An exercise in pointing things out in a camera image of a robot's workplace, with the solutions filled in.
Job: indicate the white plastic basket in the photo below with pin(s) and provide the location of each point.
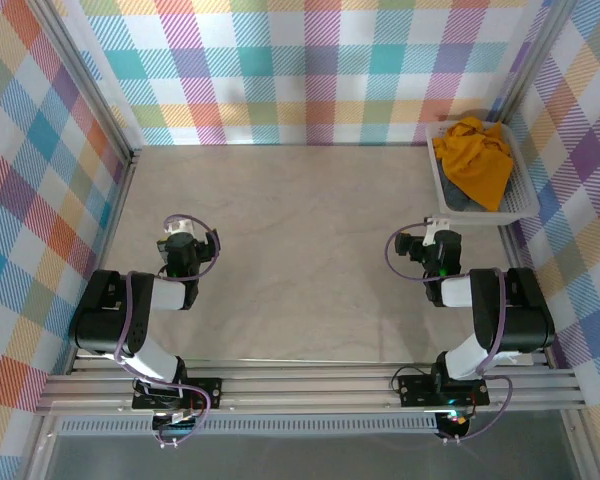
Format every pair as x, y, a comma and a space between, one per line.
522, 190

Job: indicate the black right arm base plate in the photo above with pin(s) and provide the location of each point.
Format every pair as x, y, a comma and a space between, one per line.
415, 390

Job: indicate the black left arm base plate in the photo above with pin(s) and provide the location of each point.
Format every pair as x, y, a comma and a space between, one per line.
207, 392

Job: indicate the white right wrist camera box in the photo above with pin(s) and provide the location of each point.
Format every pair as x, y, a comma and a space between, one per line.
437, 226

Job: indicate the yellow t-shirt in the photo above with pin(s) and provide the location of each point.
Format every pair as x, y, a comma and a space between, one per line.
472, 165

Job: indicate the base wiring bundle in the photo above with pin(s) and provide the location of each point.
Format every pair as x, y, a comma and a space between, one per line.
455, 422
172, 420

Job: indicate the grey-blue t-shirt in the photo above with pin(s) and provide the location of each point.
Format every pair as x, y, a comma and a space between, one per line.
457, 197

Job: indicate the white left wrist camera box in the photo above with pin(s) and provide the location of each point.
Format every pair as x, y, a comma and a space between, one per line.
177, 226

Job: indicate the aluminium frame post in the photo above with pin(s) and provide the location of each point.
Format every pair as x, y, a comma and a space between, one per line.
532, 60
87, 82

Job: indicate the aluminium mounting rail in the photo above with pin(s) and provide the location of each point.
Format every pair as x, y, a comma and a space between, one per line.
305, 387

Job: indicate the right base wiring bundle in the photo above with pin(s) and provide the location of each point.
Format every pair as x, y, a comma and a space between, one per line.
455, 422

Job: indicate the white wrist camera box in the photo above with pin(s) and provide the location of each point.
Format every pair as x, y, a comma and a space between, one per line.
177, 226
437, 226

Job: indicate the left base wiring bundle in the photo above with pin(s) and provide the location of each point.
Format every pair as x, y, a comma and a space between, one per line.
172, 420

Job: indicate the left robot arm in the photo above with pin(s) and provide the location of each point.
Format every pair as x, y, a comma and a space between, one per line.
105, 315

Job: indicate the aluminium lower frame bar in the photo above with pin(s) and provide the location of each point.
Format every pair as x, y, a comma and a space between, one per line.
582, 445
40, 450

